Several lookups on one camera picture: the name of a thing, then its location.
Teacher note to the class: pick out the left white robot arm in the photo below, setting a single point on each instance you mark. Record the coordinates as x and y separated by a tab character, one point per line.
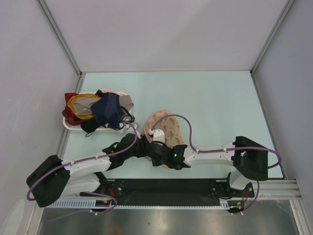
47	183

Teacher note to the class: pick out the white cable duct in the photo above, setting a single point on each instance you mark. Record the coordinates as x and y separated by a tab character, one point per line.
104	204

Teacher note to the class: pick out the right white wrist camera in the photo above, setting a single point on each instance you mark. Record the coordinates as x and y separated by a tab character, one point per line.
157	135

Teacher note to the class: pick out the pink garment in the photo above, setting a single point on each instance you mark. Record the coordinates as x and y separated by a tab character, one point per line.
113	92

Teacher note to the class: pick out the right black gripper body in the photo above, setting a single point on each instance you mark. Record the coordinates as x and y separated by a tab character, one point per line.
155	163

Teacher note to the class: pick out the black garment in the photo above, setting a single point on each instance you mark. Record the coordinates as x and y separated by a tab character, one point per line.
89	127

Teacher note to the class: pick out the white plastic basket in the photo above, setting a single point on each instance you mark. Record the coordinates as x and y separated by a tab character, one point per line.
78	127

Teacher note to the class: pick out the aluminium frame rail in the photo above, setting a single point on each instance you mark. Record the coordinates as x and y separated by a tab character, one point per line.
279	190

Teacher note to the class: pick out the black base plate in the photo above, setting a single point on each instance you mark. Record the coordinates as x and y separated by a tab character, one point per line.
172	191

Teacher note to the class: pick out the yellow garment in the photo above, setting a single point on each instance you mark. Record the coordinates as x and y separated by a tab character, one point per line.
83	117

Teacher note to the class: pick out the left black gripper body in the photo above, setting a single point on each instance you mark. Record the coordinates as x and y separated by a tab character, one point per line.
139	150

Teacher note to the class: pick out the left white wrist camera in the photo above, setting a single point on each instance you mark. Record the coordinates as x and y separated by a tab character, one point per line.
130	128

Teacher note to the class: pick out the red garment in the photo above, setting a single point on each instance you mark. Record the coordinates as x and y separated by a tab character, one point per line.
68	114

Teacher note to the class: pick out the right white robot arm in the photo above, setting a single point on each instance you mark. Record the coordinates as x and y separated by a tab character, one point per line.
249	158

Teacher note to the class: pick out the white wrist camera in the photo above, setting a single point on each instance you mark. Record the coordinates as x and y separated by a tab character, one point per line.
157	135
130	128

